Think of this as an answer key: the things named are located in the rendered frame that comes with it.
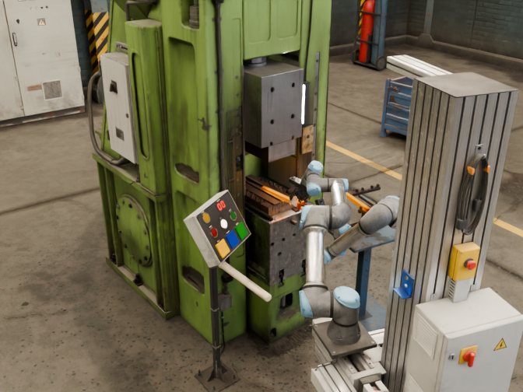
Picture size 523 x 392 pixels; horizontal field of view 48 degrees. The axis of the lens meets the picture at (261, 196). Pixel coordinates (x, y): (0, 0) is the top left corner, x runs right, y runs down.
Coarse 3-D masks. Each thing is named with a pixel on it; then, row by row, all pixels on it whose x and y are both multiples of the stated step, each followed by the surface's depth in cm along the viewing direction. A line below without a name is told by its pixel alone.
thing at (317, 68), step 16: (304, 0) 328; (320, 0) 336; (304, 16) 332; (320, 16) 340; (304, 32) 336; (320, 32) 344; (304, 48) 341; (320, 48) 349; (304, 64) 345; (320, 64) 354; (304, 80) 350; (320, 80) 359; (320, 96) 364; (320, 112) 369; (320, 128) 374; (320, 144) 379; (288, 160) 377; (304, 160) 374; (320, 160) 384; (272, 176) 395; (288, 176) 382
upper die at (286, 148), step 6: (294, 138) 341; (246, 144) 347; (252, 144) 342; (276, 144) 334; (282, 144) 336; (288, 144) 340; (294, 144) 343; (246, 150) 349; (252, 150) 344; (258, 150) 339; (264, 150) 335; (270, 150) 332; (276, 150) 335; (282, 150) 338; (288, 150) 341; (294, 150) 345; (258, 156) 341; (264, 156) 336; (270, 156) 334; (276, 156) 337; (282, 156) 340
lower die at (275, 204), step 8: (248, 176) 385; (248, 184) 374; (264, 184) 373; (248, 192) 366; (256, 192) 364; (264, 192) 364; (280, 192) 363; (248, 200) 362; (256, 200) 357; (272, 200) 354; (280, 200) 352; (264, 208) 351; (272, 208) 350; (280, 208) 354; (288, 208) 359
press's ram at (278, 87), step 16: (272, 64) 335; (288, 64) 335; (256, 80) 314; (272, 80) 316; (288, 80) 322; (256, 96) 318; (272, 96) 320; (288, 96) 327; (256, 112) 322; (272, 112) 323; (288, 112) 331; (256, 128) 326; (272, 128) 328; (288, 128) 335; (256, 144) 330; (272, 144) 332
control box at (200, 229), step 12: (228, 192) 318; (204, 204) 311; (216, 204) 308; (228, 204) 316; (192, 216) 293; (216, 216) 305; (228, 216) 313; (240, 216) 321; (192, 228) 296; (204, 228) 295; (216, 228) 303; (228, 228) 310; (204, 240) 295; (216, 240) 300; (240, 240) 315; (204, 252) 299; (216, 252) 297; (216, 264) 298
